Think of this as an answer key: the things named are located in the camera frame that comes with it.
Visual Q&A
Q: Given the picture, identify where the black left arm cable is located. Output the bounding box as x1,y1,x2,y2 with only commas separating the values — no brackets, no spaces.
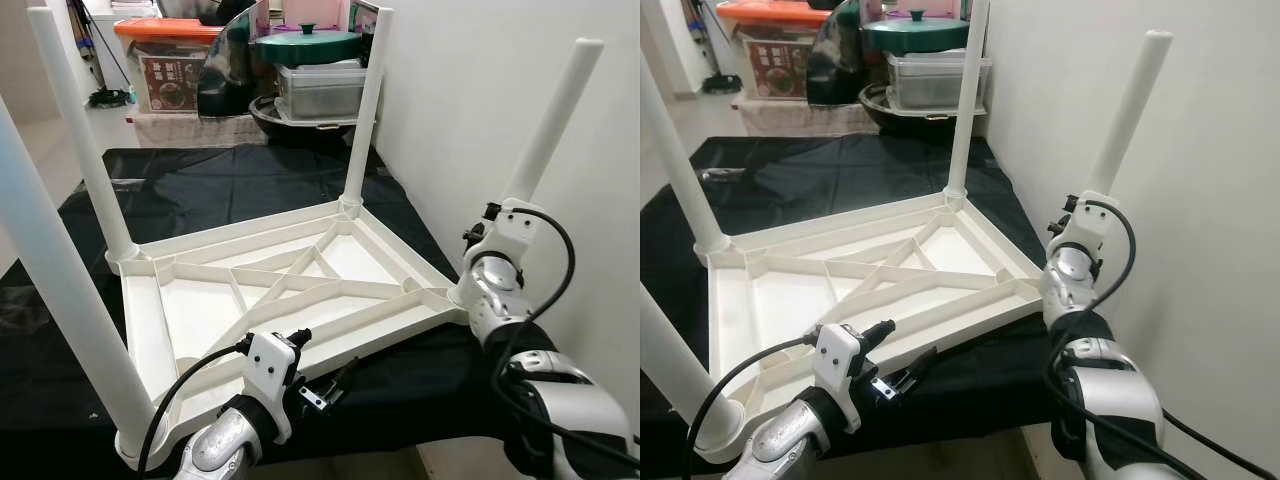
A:
685,335,823,480
135,340,251,480

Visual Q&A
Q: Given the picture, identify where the orange-lidded printed storage box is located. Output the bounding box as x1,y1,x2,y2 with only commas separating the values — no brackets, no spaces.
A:
113,18,226,113
716,0,833,99

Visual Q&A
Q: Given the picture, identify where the black floor mop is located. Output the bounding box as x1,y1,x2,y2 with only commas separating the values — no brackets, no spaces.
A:
690,0,743,94
72,0,136,109

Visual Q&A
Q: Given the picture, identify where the white plastic children table top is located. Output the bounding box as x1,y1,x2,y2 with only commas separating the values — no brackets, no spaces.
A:
705,192,1048,463
108,195,471,471

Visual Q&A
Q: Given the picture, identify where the beige low bench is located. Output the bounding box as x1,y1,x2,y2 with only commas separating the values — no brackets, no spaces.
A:
130,110,266,149
738,98,881,137

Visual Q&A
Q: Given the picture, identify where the black plastic bag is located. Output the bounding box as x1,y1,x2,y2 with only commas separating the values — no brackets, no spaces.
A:
197,0,269,119
805,0,873,106

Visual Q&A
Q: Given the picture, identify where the clear tape patch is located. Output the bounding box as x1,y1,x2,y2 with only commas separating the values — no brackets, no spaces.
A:
0,285,49,331

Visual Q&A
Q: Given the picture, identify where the black round basin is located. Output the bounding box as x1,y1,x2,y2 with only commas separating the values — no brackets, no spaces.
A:
858,85,979,133
248,95,363,143

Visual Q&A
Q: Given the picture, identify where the black tablecloth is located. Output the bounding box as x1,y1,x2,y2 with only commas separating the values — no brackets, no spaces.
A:
640,135,1101,466
0,145,561,463

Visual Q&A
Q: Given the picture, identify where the green round pot lid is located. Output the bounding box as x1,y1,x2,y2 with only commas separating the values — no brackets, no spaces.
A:
255,22,363,67
862,10,969,56

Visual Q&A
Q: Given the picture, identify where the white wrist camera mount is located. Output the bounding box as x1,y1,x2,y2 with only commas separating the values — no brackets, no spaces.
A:
812,322,867,433
468,198,546,276
243,332,301,441
1045,190,1113,281

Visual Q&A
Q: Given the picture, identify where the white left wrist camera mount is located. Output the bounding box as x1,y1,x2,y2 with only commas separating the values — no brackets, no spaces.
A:
812,322,867,433
243,332,301,441

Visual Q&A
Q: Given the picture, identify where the white plastic table leg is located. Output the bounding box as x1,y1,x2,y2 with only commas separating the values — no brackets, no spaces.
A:
943,0,993,209
640,65,748,463
0,95,159,463
640,0,733,256
503,38,605,206
1085,30,1174,201
340,8,394,216
28,8,141,264

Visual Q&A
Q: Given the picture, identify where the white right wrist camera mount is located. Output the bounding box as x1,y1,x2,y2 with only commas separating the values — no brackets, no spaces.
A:
468,198,546,276
1045,190,1113,281

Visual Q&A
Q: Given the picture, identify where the clear plastic storage container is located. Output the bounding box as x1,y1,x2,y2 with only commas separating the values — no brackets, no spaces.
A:
275,60,371,121
885,50,993,111

